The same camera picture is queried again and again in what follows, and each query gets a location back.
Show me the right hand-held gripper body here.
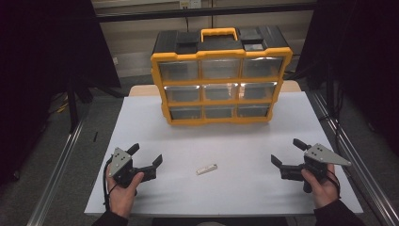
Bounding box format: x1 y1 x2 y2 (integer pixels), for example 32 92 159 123
279 142 353 194

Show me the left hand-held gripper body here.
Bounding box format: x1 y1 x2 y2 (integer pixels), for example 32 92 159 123
108 147 157 189

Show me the white silver nail clipper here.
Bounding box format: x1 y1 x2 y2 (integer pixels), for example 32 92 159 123
196 163 218 176

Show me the small clear plastic drawer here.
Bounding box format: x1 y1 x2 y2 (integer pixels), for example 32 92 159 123
168 105 202 121

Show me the yellow black drawer organizer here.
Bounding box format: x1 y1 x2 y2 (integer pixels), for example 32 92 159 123
150 26 294 126

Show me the person's left hand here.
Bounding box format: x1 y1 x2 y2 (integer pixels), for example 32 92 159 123
105 164 145 219

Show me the person's right hand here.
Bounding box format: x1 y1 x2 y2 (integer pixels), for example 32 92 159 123
300 163 342 210

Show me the black metal stand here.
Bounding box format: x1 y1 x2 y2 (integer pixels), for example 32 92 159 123
66 74 80 134
325 62 346 133

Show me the black curtain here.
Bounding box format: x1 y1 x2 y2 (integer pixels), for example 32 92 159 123
0 0 122 186
295 0 399 155

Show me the group of clear drawers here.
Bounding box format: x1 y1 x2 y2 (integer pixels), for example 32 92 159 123
157 56 285 121

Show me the black horizontal bar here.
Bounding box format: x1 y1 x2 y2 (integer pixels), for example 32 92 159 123
95 3 317 24

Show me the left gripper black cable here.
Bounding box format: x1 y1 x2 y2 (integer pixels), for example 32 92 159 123
102 156 115 212

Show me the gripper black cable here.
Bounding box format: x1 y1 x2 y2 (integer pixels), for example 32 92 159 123
326 171 343 200
102 156 115 212

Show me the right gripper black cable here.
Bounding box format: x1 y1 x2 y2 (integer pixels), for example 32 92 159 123
326 171 343 200

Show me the metal floor rail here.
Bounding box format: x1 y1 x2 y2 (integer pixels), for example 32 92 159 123
308 90 399 226
25 121 87 226

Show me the yellow floor cable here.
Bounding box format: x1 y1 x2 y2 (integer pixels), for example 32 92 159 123
56 99 71 115

